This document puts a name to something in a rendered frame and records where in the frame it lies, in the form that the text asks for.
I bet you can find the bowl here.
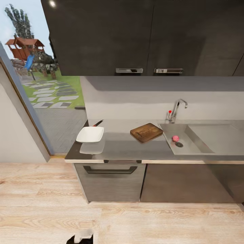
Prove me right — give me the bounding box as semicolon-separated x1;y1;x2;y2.
76;127;104;143

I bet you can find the vidalia onion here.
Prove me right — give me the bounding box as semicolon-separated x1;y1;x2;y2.
172;136;179;142

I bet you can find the cutting board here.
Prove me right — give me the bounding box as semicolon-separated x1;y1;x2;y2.
130;123;163;143

